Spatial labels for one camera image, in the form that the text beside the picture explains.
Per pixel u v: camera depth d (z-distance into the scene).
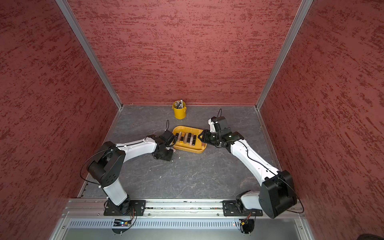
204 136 0.71
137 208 0.74
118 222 0.72
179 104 1.00
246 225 0.70
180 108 1.03
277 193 0.40
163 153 0.78
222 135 0.62
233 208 0.73
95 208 0.76
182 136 1.00
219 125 0.63
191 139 0.99
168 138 0.76
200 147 0.97
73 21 0.76
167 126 1.00
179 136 1.00
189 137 1.00
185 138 0.99
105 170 0.47
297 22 0.76
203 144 0.96
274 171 0.43
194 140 0.98
